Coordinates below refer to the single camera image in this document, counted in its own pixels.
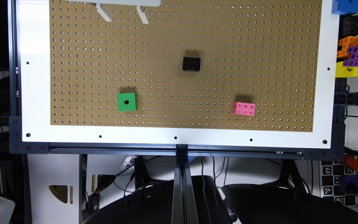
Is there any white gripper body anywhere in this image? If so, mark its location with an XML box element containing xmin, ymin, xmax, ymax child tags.
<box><xmin>69</xmin><ymin>0</ymin><xmax>161</xmax><ymax>7</ymax></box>

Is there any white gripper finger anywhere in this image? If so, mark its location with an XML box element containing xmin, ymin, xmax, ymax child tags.
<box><xmin>136</xmin><ymin>6</ymin><xmax>149</xmax><ymax>24</ymax></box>
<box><xmin>96</xmin><ymin>3</ymin><xmax>113</xmax><ymax>22</ymax></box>

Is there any black block on pegboard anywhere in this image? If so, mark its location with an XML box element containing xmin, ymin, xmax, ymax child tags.
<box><xmin>182</xmin><ymin>57</ymin><xmax>201</xmax><ymax>72</ymax></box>

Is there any green cube block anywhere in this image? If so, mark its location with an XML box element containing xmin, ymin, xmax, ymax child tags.
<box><xmin>117</xmin><ymin>93</ymin><xmax>137</xmax><ymax>111</ymax></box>

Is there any pink block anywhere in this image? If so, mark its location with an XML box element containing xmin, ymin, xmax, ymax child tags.
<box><xmin>233</xmin><ymin>101</ymin><xmax>255</xmax><ymax>116</ymax></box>

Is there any black block at edge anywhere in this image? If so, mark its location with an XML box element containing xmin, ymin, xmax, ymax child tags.
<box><xmin>339</xmin><ymin>15</ymin><xmax>358</xmax><ymax>39</ymax></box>

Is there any yellow block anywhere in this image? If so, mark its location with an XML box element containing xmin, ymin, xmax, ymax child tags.
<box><xmin>336</xmin><ymin>62</ymin><xmax>358</xmax><ymax>78</ymax></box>

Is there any orange block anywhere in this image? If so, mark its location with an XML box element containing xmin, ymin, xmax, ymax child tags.
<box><xmin>337</xmin><ymin>35</ymin><xmax>358</xmax><ymax>59</ymax></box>

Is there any dark blue block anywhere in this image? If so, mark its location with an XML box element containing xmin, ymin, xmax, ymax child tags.
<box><xmin>339</xmin><ymin>175</ymin><xmax>358</xmax><ymax>195</ymax></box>

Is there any white table board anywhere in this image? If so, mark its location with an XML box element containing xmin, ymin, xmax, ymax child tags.
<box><xmin>16</xmin><ymin>1</ymin><xmax>339</xmax><ymax>149</ymax></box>

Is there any brown pegboard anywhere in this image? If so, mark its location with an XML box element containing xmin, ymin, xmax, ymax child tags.
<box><xmin>49</xmin><ymin>1</ymin><xmax>323</xmax><ymax>132</ymax></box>

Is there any white cabinet panel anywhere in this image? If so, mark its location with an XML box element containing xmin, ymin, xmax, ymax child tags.
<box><xmin>28</xmin><ymin>154</ymin><xmax>82</xmax><ymax>223</ymax></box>

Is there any black chair left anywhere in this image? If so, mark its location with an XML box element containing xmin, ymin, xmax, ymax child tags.
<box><xmin>85</xmin><ymin>175</ymin><xmax>231</xmax><ymax>224</ymax></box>

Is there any black chair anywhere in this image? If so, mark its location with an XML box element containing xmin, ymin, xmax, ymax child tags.
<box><xmin>222</xmin><ymin>184</ymin><xmax>358</xmax><ymax>224</ymax></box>
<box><xmin>85</xmin><ymin>175</ymin><xmax>231</xmax><ymax>224</ymax></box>

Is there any black chair right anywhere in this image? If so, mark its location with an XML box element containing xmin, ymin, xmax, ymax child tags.
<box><xmin>222</xmin><ymin>184</ymin><xmax>358</xmax><ymax>224</ymax></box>

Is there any fiducial marker board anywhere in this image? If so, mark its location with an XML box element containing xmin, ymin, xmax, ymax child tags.
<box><xmin>319</xmin><ymin>161</ymin><xmax>357</xmax><ymax>206</ymax></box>

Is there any black aluminium frame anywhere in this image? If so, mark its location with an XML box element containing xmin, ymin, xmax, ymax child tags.
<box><xmin>8</xmin><ymin>1</ymin><xmax>345</xmax><ymax>223</ymax></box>

